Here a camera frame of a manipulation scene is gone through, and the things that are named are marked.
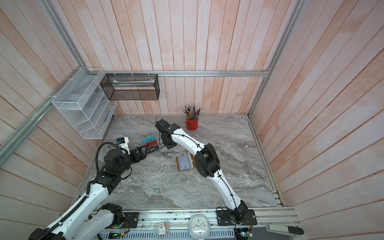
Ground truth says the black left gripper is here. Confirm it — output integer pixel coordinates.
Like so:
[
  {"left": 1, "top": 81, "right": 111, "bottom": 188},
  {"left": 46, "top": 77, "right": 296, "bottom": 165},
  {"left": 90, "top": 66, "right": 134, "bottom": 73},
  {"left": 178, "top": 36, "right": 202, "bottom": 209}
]
[{"left": 116, "top": 144, "right": 149, "bottom": 175}]

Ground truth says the clear acrylic card display stand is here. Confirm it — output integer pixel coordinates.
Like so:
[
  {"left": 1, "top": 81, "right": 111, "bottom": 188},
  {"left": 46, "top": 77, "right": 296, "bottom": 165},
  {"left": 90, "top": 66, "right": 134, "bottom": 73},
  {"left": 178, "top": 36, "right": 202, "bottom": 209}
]
[{"left": 141, "top": 130, "right": 168, "bottom": 155}]

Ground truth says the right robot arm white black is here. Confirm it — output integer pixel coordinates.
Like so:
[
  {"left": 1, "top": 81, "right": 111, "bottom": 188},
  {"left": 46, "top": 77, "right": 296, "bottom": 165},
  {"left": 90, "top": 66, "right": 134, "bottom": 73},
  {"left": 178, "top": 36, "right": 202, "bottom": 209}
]
[{"left": 155, "top": 119, "right": 248, "bottom": 225}]

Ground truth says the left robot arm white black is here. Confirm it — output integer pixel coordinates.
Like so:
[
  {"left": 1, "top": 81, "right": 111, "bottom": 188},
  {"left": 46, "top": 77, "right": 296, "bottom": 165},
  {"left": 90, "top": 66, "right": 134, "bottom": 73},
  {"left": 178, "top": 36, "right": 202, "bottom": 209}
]
[{"left": 29, "top": 144, "right": 148, "bottom": 240}]

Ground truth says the black VIP card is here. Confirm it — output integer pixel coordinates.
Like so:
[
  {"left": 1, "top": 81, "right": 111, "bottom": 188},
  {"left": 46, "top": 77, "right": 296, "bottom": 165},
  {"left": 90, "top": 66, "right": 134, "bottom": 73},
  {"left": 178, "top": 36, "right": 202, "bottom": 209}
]
[{"left": 147, "top": 144, "right": 160, "bottom": 155}]

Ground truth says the red VIP card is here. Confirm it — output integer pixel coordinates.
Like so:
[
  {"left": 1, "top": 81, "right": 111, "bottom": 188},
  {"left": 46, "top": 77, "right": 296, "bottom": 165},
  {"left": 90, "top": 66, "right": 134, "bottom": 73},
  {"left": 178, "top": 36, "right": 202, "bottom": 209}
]
[{"left": 144, "top": 139, "right": 158, "bottom": 148}]

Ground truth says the red metal pencil bucket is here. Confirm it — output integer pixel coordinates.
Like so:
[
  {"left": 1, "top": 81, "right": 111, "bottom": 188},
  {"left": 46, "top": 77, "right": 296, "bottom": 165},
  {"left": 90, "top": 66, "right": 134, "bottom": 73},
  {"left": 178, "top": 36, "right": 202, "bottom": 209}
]
[{"left": 186, "top": 118, "right": 199, "bottom": 131}]

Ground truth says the bundle of coloured pencils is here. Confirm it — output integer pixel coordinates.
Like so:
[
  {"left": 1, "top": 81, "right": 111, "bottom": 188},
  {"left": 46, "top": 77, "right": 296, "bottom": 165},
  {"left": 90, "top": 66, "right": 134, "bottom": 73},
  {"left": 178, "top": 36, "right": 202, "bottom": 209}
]
[{"left": 183, "top": 105, "right": 202, "bottom": 121}]

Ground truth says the small red white box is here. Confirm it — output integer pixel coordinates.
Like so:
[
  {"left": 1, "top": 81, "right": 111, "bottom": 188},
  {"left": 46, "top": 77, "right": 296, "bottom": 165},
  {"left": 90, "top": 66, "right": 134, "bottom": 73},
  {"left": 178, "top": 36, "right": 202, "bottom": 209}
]
[{"left": 154, "top": 222, "right": 170, "bottom": 237}]

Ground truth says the green circuit board left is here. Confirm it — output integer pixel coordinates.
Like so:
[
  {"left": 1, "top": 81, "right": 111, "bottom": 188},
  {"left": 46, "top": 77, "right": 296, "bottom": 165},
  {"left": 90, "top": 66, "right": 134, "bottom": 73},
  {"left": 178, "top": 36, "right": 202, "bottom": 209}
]
[{"left": 108, "top": 232, "right": 125, "bottom": 240}]

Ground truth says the green circuit board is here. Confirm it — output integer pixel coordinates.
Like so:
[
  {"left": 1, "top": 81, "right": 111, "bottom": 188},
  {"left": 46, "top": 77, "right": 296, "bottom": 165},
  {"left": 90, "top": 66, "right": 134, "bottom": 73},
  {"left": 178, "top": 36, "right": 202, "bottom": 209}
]
[
  {"left": 108, "top": 232, "right": 125, "bottom": 240},
  {"left": 234, "top": 228, "right": 253, "bottom": 240}
]

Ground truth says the white analog clock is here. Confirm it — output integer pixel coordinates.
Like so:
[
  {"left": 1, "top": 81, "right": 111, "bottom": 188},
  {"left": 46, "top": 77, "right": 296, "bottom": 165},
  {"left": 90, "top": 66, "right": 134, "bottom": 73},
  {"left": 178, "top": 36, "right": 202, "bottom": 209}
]
[{"left": 189, "top": 214, "right": 211, "bottom": 240}]

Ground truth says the green circuit board right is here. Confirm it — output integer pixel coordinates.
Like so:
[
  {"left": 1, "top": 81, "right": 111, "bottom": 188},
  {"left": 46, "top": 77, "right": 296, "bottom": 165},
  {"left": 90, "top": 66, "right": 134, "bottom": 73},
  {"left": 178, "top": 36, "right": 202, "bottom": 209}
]
[{"left": 234, "top": 228, "right": 253, "bottom": 240}]

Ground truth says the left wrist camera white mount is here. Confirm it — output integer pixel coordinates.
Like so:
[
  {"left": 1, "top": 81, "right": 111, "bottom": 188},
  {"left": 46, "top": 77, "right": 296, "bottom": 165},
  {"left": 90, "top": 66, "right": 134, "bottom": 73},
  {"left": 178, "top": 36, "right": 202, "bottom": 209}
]
[{"left": 116, "top": 137, "right": 130, "bottom": 155}]

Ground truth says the black mesh wall basket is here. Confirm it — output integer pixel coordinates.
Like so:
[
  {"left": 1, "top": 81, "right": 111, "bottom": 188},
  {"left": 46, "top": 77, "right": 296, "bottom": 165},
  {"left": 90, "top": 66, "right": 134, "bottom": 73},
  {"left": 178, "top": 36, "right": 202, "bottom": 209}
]
[{"left": 101, "top": 74, "right": 160, "bottom": 101}]

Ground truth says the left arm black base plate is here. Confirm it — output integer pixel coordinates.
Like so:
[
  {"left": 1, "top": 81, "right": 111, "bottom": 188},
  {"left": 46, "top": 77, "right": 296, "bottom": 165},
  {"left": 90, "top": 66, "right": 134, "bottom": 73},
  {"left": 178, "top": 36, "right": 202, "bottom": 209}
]
[{"left": 121, "top": 212, "right": 140, "bottom": 230}]

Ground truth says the aluminium mounting rail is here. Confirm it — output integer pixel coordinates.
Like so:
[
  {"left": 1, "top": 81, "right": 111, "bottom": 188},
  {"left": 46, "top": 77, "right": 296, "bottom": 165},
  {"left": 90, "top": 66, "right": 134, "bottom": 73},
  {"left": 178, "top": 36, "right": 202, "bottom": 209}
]
[{"left": 99, "top": 207, "right": 301, "bottom": 240}]

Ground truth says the black corrugated cable hose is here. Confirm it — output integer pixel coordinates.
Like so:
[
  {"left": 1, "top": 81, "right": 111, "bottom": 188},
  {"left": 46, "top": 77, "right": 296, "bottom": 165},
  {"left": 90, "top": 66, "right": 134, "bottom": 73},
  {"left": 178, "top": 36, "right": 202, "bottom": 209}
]
[{"left": 38, "top": 141, "right": 122, "bottom": 240}]

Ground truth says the white wire mesh shelf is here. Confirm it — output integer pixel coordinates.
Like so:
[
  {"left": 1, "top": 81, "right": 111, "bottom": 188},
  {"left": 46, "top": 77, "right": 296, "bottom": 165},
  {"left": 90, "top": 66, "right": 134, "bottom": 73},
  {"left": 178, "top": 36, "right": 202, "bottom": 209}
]
[{"left": 52, "top": 68, "right": 117, "bottom": 140}]

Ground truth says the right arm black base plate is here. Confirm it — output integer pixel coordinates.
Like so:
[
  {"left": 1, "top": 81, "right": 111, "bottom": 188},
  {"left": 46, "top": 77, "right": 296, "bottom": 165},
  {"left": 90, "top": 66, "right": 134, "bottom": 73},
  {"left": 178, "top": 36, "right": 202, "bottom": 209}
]
[{"left": 216, "top": 208, "right": 258, "bottom": 227}]

